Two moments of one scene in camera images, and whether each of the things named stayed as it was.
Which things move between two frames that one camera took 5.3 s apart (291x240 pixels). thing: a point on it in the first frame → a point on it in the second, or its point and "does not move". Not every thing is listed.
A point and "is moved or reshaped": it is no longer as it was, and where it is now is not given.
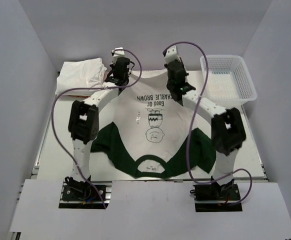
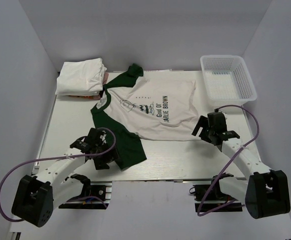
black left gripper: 121,66 → 101,158
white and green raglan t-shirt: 145,130 is moved or reshaped
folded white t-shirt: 80,74 does not move
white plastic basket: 228,83 does not move
